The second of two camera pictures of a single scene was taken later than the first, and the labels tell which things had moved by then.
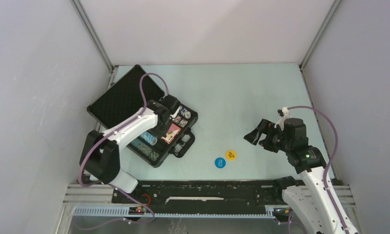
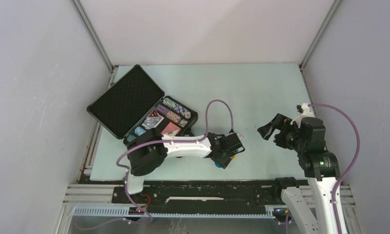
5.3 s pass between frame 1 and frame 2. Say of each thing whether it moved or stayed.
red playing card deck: stayed
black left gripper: moved
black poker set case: stayed
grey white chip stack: stayed
